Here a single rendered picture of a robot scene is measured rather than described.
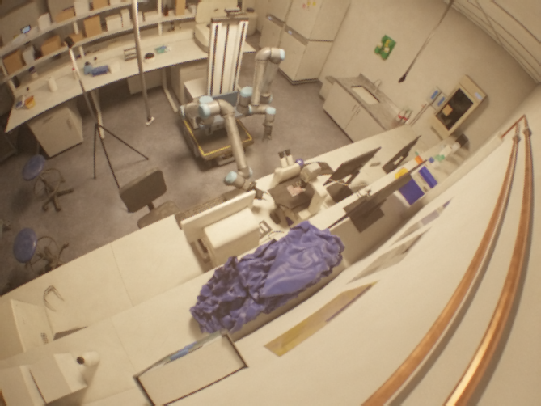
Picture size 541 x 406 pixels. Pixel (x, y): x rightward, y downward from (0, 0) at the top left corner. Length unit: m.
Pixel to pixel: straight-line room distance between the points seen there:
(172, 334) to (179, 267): 0.69
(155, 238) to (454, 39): 4.06
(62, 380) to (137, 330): 0.50
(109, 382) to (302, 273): 1.12
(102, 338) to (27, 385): 0.53
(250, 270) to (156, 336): 0.57
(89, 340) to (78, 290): 0.71
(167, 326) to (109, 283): 0.80
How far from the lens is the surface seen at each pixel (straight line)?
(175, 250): 1.83
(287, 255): 1.17
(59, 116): 3.57
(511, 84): 3.60
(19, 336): 1.87
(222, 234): 1.30
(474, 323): 0.24
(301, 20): 4.45
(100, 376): 1.41
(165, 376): 0.60
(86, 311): 1.99
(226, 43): 2.39
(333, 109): 4.17
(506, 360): 0.19
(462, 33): 3.74
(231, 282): 1.15
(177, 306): 1.24
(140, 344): 1.29
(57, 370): 1.36
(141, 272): 1.85
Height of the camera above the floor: 2.48
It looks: 59 degrees down
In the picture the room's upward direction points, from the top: 24 degrees clockwise
